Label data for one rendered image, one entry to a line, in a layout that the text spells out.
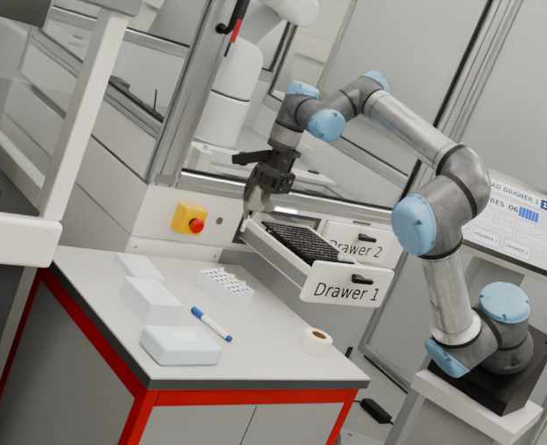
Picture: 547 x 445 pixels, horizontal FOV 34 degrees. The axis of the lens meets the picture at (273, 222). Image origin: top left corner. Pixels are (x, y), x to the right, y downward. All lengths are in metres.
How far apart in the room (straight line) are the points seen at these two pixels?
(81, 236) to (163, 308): 0.65
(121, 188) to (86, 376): 0.61
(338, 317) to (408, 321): 1.44
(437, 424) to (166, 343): 0.85
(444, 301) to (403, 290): 2.37
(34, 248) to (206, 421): 0.51
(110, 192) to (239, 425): 0.78
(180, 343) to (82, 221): 0.82
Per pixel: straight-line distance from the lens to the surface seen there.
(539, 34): 4.18
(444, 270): 1.96
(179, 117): 2.28
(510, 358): 2.33
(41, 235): 1.93
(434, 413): 2.38
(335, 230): 2.72
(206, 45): 2.25
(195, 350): 1.85
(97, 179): 2.53
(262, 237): 2.46
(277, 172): 2.19
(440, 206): 1.86
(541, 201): 3.21
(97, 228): 2.49
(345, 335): 3.02
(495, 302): 2.20
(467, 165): 1.92
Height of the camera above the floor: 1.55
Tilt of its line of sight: 15 degrees down
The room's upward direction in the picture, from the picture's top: 22 degrees clockwise
